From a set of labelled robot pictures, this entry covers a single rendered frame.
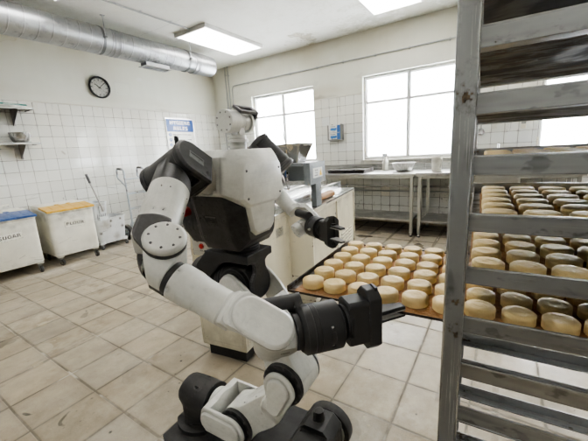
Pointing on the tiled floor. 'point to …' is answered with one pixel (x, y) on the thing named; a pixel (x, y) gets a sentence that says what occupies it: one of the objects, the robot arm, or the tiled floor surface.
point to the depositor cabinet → (344, 201)
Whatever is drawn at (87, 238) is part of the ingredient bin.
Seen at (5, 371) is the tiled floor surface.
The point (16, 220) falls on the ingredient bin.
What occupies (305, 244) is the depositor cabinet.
